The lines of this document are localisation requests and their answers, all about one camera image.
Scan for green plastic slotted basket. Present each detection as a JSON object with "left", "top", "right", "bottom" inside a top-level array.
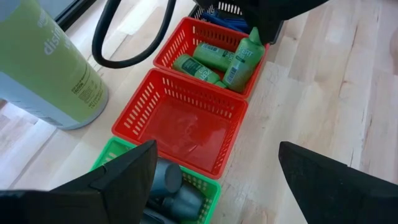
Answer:
[{"left": 90, "top": 136, "right": 222, "bottom": 224}]

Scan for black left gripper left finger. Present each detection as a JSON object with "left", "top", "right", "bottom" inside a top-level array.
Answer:
[{"left": 0, "top": 139, "right": 159, "bottom": 224}]

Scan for green disinfecting wipes canister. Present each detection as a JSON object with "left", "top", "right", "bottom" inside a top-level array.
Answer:
[{"left": 0, "top": 0, "right": 109, "bottom": 131}]

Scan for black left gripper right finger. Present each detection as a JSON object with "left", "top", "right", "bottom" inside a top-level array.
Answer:
[{"left": 278, "top": 141, "right": 398, "bottom": 224}]

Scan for thick black cable hose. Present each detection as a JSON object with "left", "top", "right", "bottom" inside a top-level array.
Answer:
[{"left": 91, "top": 0, "right": 177, "bottom": 69}]

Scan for grey deodorant bottle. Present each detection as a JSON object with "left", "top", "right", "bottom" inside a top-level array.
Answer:
[
  {"left": 160, "top": 185, "right": 205, "bottom": 222},
  {"left": 141, "top": 207, "right": 178, "bottom": 224},
  {"left": 150, "top": 157, "right": 183, "bottom": 198}
]

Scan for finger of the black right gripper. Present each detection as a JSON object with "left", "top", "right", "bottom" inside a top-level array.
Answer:
[{"left": 241, "top": 0, "right": 331, "bottom": 45}]

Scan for black plastic slotted basket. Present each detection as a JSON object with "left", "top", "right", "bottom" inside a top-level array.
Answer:
[{"left": 188, "top": 0, "right": 285, "bottom": 44}]

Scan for red plastic slotted basket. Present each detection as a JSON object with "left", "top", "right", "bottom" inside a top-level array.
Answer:
[
  {"left": 153, "top": 17, "right": 270, "bottom": 100},
  {"left": 111, "top": 67, "right": 249, "bottom": 180}
]

